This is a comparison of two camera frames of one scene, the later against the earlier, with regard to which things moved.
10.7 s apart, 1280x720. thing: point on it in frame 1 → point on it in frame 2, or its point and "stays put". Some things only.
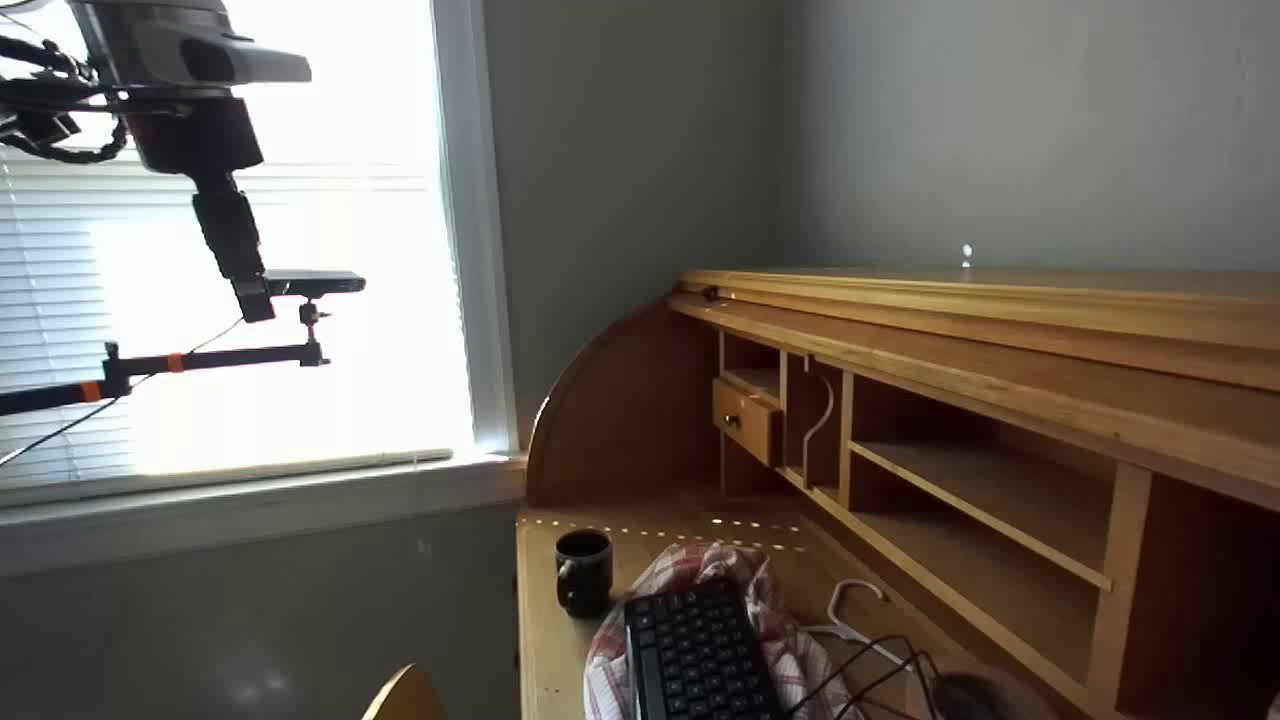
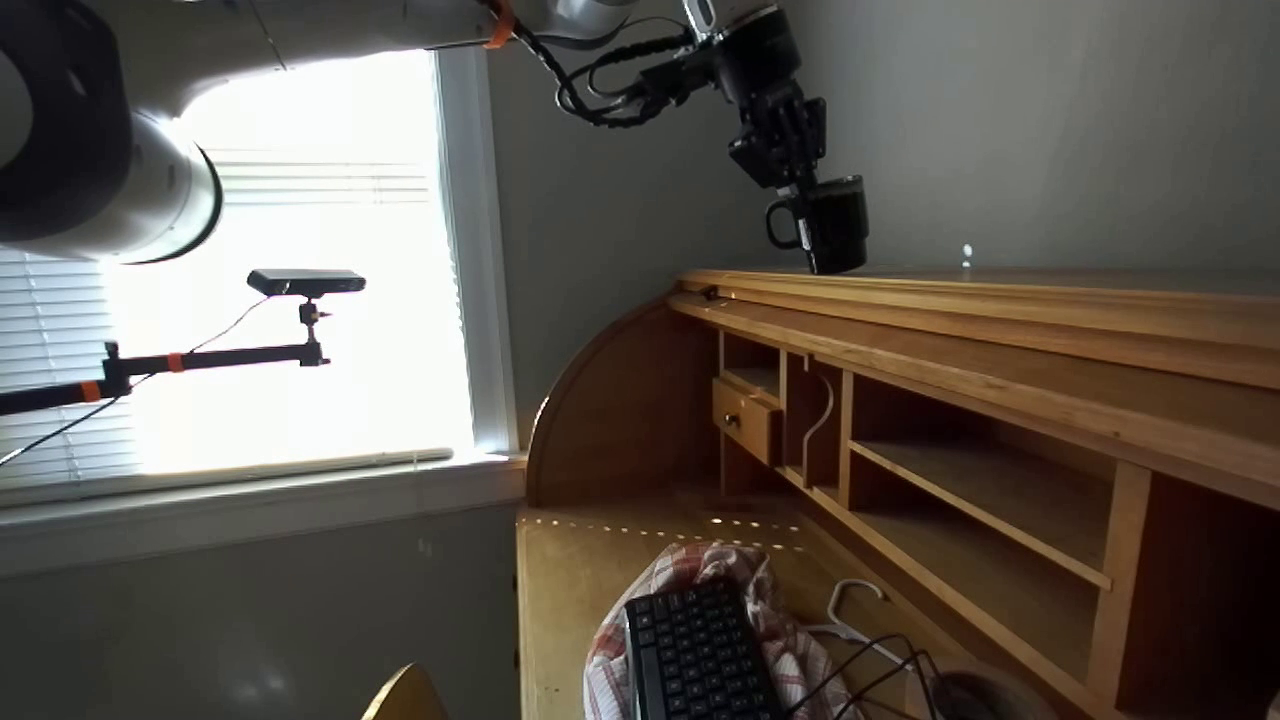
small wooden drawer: x=746 y=419 stays put
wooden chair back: x=406 y=696 stays put
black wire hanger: x=916 y=653 stays put
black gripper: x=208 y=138 → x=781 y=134
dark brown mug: x=586 y=572 → x=831 y=223
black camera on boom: x=308 y=281 stays put
